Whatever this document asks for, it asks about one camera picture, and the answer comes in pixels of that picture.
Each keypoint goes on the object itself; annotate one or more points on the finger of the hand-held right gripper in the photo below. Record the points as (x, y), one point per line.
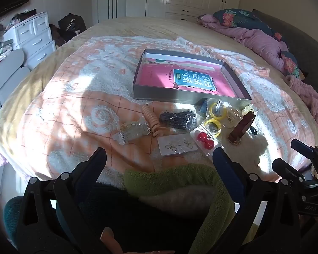
(307, 150)
(288, 170)

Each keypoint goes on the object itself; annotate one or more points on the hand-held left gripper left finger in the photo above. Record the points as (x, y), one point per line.
(93, 166)

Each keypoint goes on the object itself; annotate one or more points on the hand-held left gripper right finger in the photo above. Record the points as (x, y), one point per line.
(226, 169)

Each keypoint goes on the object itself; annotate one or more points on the red ball earrings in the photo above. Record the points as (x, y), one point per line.
(201, 137)

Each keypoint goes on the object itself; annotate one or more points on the white earrings card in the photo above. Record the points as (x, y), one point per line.
(175, 146)

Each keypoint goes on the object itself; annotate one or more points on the white flower hair clip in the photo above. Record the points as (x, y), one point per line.
(247, 109)

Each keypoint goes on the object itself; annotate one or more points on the grey cardboard box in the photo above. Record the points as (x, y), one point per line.
(159, 95)

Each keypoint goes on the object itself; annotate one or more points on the person's left hand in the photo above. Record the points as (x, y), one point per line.
(107, 235)

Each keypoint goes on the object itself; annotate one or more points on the green fleece garment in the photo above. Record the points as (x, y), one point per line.
(175, 180)

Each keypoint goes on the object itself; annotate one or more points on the orange white fleece blanket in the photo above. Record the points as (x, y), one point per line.
(69, 105)

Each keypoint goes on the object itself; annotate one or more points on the small blue box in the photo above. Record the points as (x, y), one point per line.
(201, 108)

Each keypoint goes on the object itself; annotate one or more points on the dark teal fleece garment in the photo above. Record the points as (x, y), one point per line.
(137, 225)

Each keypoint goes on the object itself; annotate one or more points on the grey headboard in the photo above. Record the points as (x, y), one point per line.
(302, 42)

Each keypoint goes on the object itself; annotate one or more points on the pink book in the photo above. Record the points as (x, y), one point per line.
(159, 74)

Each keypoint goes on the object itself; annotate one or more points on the pink duvet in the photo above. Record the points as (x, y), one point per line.
(257, 39)

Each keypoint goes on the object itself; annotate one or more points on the white rounded plastic furniture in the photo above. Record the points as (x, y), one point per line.
(5, 76)

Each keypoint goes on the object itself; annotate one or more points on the brown bag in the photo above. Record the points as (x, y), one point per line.
(57, 35)

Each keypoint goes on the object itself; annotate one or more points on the white drawer cabinet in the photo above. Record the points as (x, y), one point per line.
(34, 39)

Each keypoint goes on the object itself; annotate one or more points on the black bag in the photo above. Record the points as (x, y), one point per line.
(73, 25)

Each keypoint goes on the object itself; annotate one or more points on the dark floral pillow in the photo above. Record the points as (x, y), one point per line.
(241, 18)

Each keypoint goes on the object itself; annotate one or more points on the yellow bedspread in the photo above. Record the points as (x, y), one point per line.
(148, 25)

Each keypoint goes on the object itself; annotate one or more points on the white door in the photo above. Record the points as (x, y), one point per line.
(106, 5)

